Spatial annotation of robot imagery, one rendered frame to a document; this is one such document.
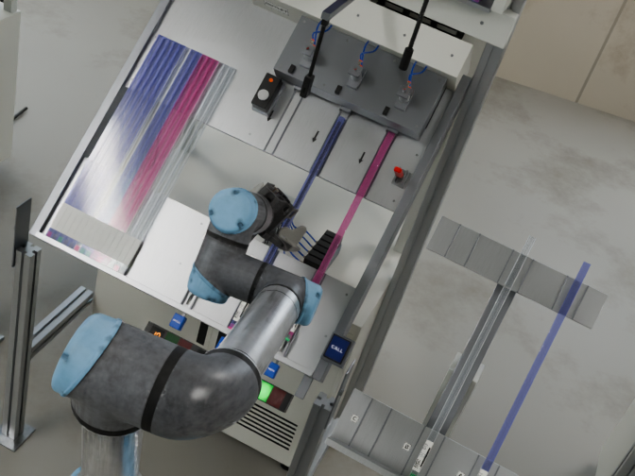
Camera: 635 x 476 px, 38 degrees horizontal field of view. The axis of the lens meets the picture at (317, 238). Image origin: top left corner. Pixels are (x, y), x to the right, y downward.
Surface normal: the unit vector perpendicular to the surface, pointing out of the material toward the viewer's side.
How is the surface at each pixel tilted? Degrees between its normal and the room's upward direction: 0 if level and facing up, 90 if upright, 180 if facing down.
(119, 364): 33
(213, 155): 0
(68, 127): 0
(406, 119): 44
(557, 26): 90
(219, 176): 0
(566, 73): 90
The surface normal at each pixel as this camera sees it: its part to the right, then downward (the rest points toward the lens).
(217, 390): 0.64, -0.21
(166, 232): -0.09, -0.21
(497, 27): -0.39, 0.48
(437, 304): 0.25, -0.77
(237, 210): -0.18, -0.01
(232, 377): 0.71, -0.48
